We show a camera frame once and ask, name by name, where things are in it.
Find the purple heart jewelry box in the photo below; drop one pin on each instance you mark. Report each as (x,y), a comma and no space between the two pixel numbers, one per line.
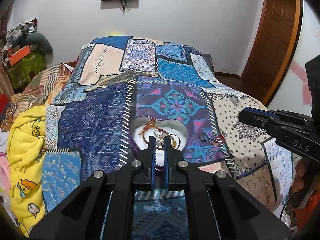
(143,127)

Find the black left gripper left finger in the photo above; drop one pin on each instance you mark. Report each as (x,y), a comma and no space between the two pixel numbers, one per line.
(102,206)

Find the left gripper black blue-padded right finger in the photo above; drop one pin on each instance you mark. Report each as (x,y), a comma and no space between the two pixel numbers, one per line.
(258,118)

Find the white wardrobe sliding door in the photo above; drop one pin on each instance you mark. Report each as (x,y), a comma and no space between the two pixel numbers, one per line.
(294,94)

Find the yellow duck blanket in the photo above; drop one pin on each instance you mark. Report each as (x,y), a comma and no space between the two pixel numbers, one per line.
(25,153)

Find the rings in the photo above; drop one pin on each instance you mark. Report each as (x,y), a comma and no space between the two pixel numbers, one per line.
(212,137)

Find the striped brown blanket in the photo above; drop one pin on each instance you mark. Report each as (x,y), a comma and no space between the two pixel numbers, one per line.
(36,93)

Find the blue patchwork bedspread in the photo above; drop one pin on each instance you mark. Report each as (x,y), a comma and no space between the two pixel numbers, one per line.
(120,78)

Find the pile of clothes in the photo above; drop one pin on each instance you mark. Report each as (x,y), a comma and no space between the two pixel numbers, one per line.
(26,34)

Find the orange box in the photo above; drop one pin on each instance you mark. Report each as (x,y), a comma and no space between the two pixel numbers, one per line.
(19,55)

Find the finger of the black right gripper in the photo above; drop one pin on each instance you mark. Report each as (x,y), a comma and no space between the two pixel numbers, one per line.
(217,206)

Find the brown wooden door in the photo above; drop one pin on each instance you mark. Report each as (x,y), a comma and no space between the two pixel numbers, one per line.
(273,49)

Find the green patterned covered stand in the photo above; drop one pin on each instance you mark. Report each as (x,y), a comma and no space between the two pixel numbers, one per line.
(22,72)

